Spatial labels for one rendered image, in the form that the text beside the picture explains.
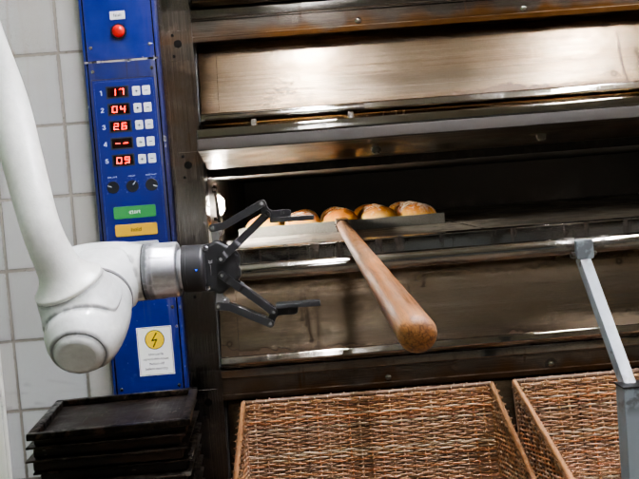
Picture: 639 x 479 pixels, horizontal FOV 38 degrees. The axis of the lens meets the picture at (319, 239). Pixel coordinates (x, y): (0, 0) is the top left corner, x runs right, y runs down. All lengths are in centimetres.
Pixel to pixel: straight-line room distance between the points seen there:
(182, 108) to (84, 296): 81
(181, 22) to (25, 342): 77
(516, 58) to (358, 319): 67
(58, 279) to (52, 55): 87
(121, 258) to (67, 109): 69
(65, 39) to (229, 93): 37
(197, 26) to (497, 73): 66
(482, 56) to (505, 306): 55
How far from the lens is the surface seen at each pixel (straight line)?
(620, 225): 216
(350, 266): 167
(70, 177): 209
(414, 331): 70
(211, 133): 190
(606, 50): 217
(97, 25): 207
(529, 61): 212
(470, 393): 207
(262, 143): 189
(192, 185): 205
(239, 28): 207
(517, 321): 210
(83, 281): 133
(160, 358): 205
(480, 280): 210
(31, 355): 214
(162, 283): 147
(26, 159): 136
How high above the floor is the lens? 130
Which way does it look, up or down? 3 degrees down
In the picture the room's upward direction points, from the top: 4 degrees counter-clockwise
